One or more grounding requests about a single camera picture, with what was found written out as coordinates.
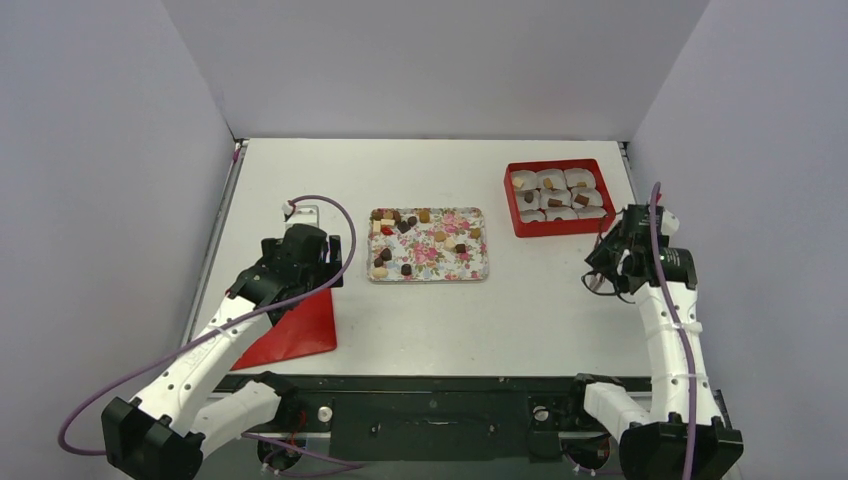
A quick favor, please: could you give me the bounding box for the floral rectangular tray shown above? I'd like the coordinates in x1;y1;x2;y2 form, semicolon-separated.
366;207;490;284

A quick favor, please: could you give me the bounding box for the red chocolate box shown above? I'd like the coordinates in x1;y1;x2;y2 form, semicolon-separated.
504;158;616;238

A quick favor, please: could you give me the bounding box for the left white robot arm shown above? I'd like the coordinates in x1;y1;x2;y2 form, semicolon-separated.
101;224;343;479

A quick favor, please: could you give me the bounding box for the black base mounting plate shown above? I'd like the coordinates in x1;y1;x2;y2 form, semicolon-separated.
252;375;604;462

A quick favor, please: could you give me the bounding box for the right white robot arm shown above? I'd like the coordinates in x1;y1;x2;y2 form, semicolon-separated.
563;204;744;479

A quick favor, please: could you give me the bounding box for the red box lid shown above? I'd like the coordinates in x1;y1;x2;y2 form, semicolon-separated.
232;289;338;371

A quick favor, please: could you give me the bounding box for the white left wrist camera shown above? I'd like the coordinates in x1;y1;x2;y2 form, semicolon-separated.
282;202;320;232

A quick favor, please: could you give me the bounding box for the white swirl oval chocolate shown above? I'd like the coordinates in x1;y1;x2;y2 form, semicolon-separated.
372;267;389;279

